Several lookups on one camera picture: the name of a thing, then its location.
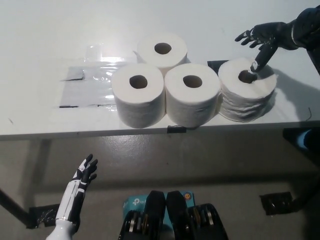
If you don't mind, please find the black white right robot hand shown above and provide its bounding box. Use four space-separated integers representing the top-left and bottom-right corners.
234 21 300 76

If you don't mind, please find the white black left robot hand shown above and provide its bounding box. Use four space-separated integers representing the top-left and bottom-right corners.
55 153 99 223

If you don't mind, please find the crinkled white toilet paper roll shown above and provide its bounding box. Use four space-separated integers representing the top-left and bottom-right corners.
217 57 279 124

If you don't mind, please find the smooth white toilet paper roll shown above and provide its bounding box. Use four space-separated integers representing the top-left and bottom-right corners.
137 32 188 73
164 63 222 127
111 63 166 129

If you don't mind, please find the teal tp-link box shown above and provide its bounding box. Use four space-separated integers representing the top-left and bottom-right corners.
122 190 196 226

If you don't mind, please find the black tape patch on table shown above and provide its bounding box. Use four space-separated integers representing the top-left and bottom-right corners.
207 60 228 73

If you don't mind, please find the blue round cap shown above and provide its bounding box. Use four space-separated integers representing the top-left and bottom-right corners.
297 131 312 151

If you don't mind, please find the clear glossy plastic sheet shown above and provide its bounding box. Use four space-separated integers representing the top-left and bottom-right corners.
53 44 141 110

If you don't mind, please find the small black tape strip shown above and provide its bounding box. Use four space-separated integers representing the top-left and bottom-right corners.
166 124 187 135

